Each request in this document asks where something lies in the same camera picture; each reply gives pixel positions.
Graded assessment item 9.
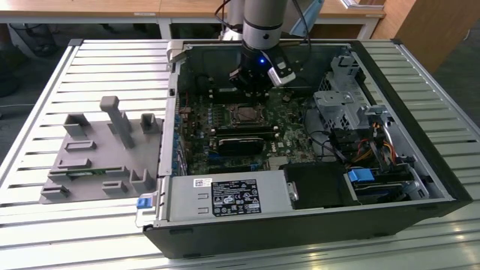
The wooden desk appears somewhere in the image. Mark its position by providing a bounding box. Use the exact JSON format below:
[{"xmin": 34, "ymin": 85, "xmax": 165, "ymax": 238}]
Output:
[{"xmin": 0, "ymin": 0, "xmax": 386, "ymax": 41}]

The small silver CPU plate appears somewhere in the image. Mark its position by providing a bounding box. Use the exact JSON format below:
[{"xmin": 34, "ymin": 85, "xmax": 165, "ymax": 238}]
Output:
[{"xmin": 238, "ymin": 108, "xmax": 262, "ymax": 122}]

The wooden cabinet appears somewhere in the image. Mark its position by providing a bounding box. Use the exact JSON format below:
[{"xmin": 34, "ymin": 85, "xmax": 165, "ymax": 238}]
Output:
[{"xmin": 370, "ymin": 0, "xmax": 480, "ymax": 74}]

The silver power supply unit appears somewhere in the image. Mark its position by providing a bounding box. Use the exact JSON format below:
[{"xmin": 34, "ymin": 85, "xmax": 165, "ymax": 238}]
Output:
[{"xmin": 163, "ymin": 170, "xmax": 294, "ymax": 222}]

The coloured wire bundle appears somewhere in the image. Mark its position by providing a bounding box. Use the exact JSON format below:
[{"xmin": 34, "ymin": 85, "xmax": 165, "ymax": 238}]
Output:
[{"xmin": 351, "ymin": 120, "xmax": 398, "ymax": 167}]

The grey parts rack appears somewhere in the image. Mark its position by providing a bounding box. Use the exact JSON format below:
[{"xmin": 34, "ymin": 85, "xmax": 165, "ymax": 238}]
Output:
[{"xmin": 38, "ymin": 95, "xmax": 166, "ymax": 205}]

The black open PC case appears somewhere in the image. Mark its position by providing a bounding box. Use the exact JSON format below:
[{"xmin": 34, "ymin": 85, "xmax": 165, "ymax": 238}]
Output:
[{"xmin": 141, "ymin": 39, "xmax": 473, "ymax": 259}]

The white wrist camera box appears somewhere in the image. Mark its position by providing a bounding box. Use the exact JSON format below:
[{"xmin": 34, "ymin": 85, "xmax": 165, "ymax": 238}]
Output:
[{"xmin": 266, "ymin": 55, "xmax": 297, "ymax": 88}]

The black disk drive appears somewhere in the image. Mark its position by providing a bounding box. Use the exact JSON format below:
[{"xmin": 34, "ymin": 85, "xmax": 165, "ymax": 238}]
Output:
[{"xmin": 351, "ymin": 179, "xmax": 410, "ymax": 205}]

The green RAM stick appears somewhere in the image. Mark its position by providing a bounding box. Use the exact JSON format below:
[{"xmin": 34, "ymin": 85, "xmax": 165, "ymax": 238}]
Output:
[{"xmin": 65, "ymin": 168, "xmax": 126, "ymax": 178}]

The black plastic shroud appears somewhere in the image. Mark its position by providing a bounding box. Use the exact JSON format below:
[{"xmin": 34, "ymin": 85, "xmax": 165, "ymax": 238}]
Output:
[{"xmin": 278, "ymin": 161, "xmax": 359, "ymax": 210}]

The black graphics card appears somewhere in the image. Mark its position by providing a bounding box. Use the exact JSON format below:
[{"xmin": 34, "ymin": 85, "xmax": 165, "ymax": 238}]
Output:
[{"xmin": 214, "ymin": 136, "xmax": 265, "ymax": 157}]

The black installed RAM stick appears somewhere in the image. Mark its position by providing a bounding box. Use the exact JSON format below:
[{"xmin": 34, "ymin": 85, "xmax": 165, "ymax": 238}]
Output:
[{"xmin": 213, "ymin": 125, "xmax": 273, "ymax": 133}]

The silver case handle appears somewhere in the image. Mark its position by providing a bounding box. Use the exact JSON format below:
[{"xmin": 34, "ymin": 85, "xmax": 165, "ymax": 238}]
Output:
[{"xmin": 163, "ymin": 40, "xmax": 187, "ymax": 65}]

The green motherboard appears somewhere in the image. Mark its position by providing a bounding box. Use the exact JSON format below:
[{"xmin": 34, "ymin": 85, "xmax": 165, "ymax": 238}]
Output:
[{"xmin": 175, "ymin": 87, "xmax": 319, "ymax": 175}]

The metal socket cover frame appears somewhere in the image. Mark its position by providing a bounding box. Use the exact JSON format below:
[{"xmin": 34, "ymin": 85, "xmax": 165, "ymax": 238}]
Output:
[{"xmin": 230, "ymin": 103, "xmax": 269, "ymax": 126}]

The black wire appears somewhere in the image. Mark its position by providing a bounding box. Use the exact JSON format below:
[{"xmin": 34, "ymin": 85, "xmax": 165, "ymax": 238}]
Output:
[{"xmin": 305, "ymin": 129, "xmax": 350, "ymax": 164}]

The blue disk carrier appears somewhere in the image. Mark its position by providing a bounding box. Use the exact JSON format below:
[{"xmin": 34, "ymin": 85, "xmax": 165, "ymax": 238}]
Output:
[{"xmin": 346, "ymin": 168, "xmax": 375, "ymax": 185}]

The CPU socket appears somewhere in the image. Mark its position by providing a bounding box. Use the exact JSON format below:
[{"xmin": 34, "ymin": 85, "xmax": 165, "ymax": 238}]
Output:
[{"xmin": 229, "ymin": 102, "xmax": 270, "ymax": 127}]

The silver metal drive cage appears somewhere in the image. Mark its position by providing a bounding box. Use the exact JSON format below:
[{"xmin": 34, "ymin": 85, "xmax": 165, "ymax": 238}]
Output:
[{"xmin": 310, "ymin": 55, "xmax": 394, "ymax": 133}]

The black camera cable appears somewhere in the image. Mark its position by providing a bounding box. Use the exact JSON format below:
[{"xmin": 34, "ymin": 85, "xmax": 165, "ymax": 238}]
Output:
[{"xmin": 214, "ymin": 0, "xmax": 314, "ymax": 74}]

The stack of papers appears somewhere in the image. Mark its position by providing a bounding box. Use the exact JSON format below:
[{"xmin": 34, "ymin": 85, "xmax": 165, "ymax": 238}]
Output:
[{"xmin": 338, "ymin": 0, "xmax": 386, "ymax": 11}]

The silver chipset heatsink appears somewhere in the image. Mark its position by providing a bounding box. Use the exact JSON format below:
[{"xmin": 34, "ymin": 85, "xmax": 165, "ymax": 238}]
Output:
[{"xmin": 267, "ymin": 156, "xmax": 291, "ymax": 171}]

